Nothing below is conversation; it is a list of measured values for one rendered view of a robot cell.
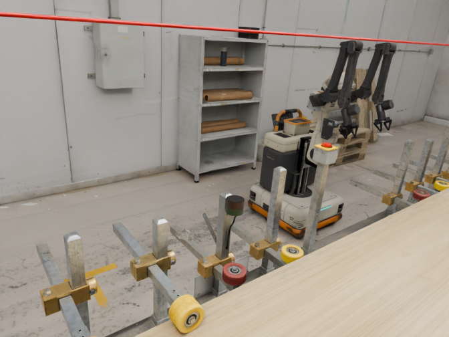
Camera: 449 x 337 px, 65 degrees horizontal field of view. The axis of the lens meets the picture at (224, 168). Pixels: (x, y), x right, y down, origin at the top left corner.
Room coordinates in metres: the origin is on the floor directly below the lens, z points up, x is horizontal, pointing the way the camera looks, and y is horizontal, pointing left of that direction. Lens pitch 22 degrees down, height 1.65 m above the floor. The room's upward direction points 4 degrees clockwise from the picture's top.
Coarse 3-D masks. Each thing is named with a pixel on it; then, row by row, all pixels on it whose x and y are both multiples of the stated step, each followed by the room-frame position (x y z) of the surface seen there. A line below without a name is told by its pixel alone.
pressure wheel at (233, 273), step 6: (228, 264) 0.98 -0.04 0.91; (234, 264) 0.98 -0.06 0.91; (240, 264) 0.98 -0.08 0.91; (222, 270) 0.95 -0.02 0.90; (228, 270) 0.95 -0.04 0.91; (234, 270) 0.95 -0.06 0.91; (240, 270) 0.95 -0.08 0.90; (246, 270) 0.95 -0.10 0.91; (222, 276) 0.94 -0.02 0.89; (228, 276) 0.92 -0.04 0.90; (234, 276) 0.92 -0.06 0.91; (240, 276) 0.92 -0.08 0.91; (246, 276) 0.94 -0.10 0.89; (228, 282) 0.92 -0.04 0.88; (234, 282) 0.91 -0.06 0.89; (240, 282) 0.92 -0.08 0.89
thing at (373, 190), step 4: (352, 180) 2.02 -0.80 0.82; (356, 180) 2.02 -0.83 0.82; (352, 184) 2.01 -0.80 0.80; (356, 184) 1.99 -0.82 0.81; (360, 184) 1.97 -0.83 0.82; (364, 184) 1.97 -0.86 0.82; (360, 188) 1.96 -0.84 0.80; (364, 188) 1.94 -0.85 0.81; (368, 188) 1.92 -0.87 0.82; (372, 188) 1.91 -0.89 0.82; (372, 192) 1.90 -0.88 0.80; (376, 192) 1.88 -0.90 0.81; (380, 192) 1.86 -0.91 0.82; (384, 192) 1.87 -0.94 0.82; (380, 196) 1.86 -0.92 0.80; (396, 200) 1.78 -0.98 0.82; (400, 200) 1.77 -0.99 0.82; (404, 200) 1.78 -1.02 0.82; (400, 204) 1.76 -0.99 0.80; (404, 204) 1.75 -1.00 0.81; (408, 204) 1.73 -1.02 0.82; (412, 204) 1.73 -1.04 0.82
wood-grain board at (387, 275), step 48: (384, 240) 1.21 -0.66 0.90; (432, 240) 1.24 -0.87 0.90; (240, 288) 0.87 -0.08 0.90; (288, 288) 0.89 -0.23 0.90; (336, 288) 0.90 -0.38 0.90; (384, 288) 0.92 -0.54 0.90; (432, 288) 0.94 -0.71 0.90; (144, 336) 0.67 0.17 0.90; (192, 336) 0.68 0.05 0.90; (240, 336) 0.69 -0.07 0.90; (288, 336) 0.70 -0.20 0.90; (336, 336) 0.71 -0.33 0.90; (384, 336) 0.72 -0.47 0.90; (432, 336) 0.74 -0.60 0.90
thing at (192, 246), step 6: (174, 228) 1.25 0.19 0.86; (180, 228) 1.26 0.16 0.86; (174, 234) 1.24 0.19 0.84; (180, 240) 1.20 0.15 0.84; (186, 240) 1.17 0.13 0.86; (192, 240) 1.17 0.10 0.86; (186, 246) 1.16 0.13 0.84; (192, 246) 1.13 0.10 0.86; (198, 246) 1.14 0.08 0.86; (192, 252) 1.13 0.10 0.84; (198, 252) 1.10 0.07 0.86; (204, 252) 1.10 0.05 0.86; (198, 258) 1.09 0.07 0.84; (216, 270) 1.00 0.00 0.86; (216, 276) 1.00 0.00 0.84; (222, 282) 0.97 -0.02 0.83; (228, 288) 0.95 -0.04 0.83; (234, 288) 0.93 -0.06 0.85
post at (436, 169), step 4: (448, 128) 2.15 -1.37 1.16; (448, 132) 2.14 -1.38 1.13; (444, 136) 2.16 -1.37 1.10; (448, 136) 2.14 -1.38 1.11; (444, 140) 2.15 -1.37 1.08; (448, 140) 2.13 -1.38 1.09; (444, 144) 2.15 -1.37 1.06; (448, 144) 2.15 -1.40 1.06; (440, 148) 2.16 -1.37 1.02; (444, 148) 2.14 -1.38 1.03; (440, 152) 2.15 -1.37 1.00; (444, 152) 2.13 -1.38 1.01; (440, 156) 2.15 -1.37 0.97; (444, 156) 2.14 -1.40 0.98; (436, 160) 2.16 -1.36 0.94; (440, 160) 2.14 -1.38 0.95; (436, 164) 2.15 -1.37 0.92; (440, 164) 2.13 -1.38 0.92; (436, 168) 2.15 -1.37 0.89; (440, 168) 2.14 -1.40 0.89; (432, 172) 2.16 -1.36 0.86; (436, 172) 2.14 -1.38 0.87; (440, 172) 2.15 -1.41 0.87; (432, 184) 2.14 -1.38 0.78; (432, 188) 2.14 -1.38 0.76
